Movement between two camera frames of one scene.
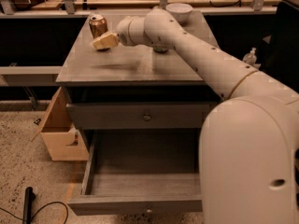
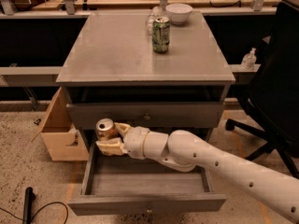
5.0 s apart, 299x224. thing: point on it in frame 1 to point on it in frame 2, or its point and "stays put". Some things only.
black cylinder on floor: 29,197 stays put
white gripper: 123,32 to 135,141
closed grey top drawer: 140,116 stays put
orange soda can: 98,25 to 106,129
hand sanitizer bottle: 250,58 stays put
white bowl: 180,10 stays put
